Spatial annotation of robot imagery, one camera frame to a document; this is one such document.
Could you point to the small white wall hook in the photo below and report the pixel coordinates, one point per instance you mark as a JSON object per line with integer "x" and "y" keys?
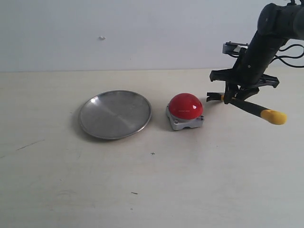
{"x": 102, "y": 37}

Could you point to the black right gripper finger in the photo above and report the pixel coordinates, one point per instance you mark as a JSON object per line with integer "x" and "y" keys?
{"x": 230, "y": 93}
{"x": 244, "y": 94}

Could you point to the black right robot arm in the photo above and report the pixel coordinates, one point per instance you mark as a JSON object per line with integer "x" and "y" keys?
{"x": 276, "y": 25}

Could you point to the round stainless steel plate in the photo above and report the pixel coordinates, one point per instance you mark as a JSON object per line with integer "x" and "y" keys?
{"x": 113, "y": 115}

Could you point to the red dome push button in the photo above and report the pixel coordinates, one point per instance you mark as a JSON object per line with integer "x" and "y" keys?
{"x": 185, "y": 110}

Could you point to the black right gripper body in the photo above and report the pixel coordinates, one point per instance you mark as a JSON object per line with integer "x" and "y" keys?
{"x": 249, "y": 69}

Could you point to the yellow black claw hammer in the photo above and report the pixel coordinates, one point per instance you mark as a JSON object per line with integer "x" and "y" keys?
{"x": 272, "y": 116}

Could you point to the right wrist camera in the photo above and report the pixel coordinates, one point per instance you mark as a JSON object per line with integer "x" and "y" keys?
{"x": 233, "y": 49}

